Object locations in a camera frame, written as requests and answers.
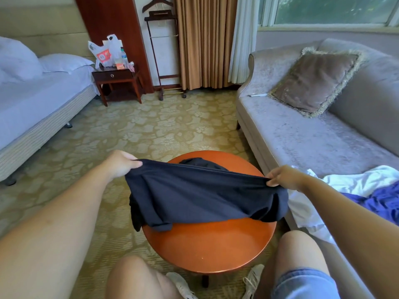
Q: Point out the person's right hand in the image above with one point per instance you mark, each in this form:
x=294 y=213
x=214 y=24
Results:
x=288 y=178

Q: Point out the person's left hand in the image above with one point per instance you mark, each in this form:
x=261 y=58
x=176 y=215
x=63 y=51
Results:
x=121 y=165

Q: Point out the pile of clothes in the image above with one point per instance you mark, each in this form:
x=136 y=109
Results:
x=312 y=208

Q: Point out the navy T-shirt white chest emblem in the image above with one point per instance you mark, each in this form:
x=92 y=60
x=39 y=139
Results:
x=199 y=196

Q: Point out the person's left forearm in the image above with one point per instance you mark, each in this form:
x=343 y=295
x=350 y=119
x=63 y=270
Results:
x=50 y=233

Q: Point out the person's right forearm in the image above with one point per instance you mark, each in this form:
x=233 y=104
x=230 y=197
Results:
x=361 y=233

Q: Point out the person's right leg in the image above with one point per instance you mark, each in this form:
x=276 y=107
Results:
x=296 y=249

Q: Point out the grey velvet chaise sofa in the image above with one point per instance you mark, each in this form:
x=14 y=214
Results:
x=299 y=134

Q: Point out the dark wooden nightstand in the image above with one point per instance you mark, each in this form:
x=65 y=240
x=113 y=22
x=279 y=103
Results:
x=115 y=76

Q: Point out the small white flat object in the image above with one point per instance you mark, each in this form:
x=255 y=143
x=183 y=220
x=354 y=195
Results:
x=257 y=94

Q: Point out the brown fringed cushion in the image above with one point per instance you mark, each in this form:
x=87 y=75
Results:
x=315 y=81

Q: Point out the round wooden table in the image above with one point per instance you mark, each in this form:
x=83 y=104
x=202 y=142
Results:
x=212 y=246

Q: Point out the white bed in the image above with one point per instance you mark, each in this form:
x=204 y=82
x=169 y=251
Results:
x=31 y=109

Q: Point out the blue denim shorts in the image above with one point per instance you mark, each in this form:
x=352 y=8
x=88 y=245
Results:
x=305 y=284

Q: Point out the white sneaker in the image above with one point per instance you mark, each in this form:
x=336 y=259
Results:
x=182 y=286
x=252 y=283

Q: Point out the white plastic bag red print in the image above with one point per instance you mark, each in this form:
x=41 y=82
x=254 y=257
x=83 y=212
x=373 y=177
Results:
x=100 y=54

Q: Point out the plain white plastic bag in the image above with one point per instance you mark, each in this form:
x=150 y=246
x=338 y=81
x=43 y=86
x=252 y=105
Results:
x=115 y=49

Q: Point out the white pillow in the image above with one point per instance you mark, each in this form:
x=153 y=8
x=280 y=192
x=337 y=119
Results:
x=65 y=62

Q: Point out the white sheer curtain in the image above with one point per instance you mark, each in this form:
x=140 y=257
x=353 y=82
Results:
x=243 y=37

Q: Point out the white duvet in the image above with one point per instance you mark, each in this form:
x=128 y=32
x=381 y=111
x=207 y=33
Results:
x=15 y=59

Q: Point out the beige curtain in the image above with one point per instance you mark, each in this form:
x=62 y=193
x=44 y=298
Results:
x=206 y=40

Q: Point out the beige padded headboard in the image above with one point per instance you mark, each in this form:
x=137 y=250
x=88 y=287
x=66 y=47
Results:
x=56 y=28

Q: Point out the black valet stand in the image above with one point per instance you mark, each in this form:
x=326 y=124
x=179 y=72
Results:
x=159 y=15

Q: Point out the white framed window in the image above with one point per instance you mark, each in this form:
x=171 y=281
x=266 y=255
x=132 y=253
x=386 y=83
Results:
x=330 y=9

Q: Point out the dark wooden wall panel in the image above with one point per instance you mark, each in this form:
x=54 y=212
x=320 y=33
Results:
x=112 y=18

